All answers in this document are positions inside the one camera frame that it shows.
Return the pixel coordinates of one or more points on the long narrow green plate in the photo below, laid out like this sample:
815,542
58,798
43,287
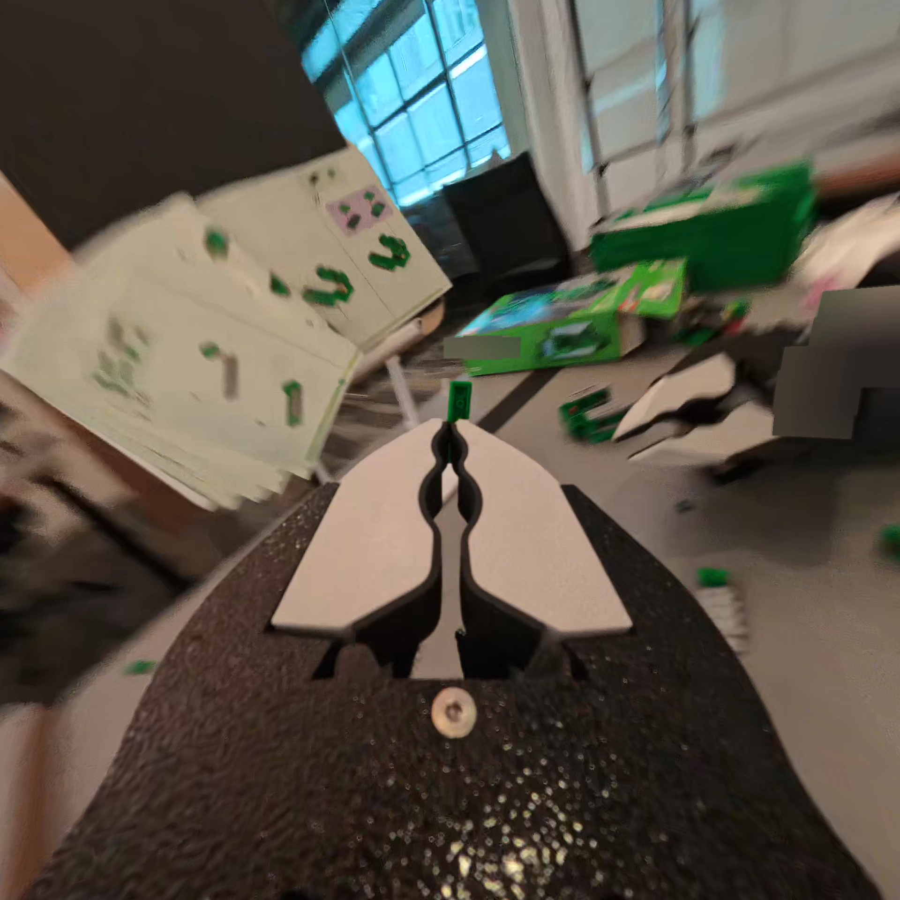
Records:
458,401

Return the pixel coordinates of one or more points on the green toy set box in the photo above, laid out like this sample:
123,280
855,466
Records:
562,330

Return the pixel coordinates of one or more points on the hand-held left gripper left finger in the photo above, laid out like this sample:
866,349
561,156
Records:
365,548

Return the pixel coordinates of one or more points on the window with dark frame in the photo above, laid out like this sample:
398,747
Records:
422,105

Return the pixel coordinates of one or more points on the light grey long plate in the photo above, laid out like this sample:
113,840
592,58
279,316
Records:
728,615

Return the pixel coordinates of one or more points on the instruction booklet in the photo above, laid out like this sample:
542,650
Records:
176,337

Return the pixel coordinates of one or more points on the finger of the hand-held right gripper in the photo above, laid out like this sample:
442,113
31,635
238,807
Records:
731,432
685,390

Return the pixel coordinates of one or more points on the grey desk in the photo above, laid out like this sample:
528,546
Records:
773,668

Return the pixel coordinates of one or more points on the dark grey partition panel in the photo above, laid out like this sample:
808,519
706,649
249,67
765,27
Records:
140,91

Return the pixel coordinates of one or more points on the large green toy box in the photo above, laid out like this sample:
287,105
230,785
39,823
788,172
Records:
703,239

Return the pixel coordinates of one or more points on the green and grey brick assembly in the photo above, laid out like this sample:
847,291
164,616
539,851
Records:
583,422

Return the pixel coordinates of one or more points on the black office chair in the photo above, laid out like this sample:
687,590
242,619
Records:
503,211

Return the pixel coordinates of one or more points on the short green plate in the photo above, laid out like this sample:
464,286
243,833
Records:
714,576

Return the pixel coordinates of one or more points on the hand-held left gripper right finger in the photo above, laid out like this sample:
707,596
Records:
541,555

